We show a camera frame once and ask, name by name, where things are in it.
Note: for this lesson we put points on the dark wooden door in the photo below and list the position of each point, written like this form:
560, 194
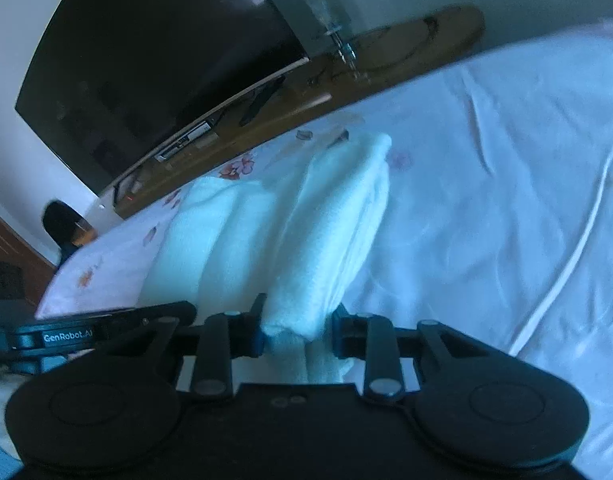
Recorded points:
24, 273

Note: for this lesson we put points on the glass table lamp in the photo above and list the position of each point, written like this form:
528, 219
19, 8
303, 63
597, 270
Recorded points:
323, 26

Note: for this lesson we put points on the silver set-top box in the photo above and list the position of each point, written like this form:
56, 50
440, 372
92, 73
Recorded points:
201, 135

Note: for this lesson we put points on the white knit sweater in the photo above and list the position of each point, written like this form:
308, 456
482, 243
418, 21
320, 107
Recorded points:
297, 238

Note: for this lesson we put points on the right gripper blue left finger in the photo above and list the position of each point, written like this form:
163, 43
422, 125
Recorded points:
240, 329

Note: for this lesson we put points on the large black television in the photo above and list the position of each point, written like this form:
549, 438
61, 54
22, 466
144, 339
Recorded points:
112, 81

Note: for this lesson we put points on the floral white bed sheet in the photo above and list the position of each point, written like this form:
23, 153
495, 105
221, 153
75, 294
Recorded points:
496, 246

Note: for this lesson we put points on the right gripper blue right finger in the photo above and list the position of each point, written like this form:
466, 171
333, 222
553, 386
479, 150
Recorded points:
356, 336

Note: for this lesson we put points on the black chair with clothes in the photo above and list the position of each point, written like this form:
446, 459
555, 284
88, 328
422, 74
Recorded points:
67, 228

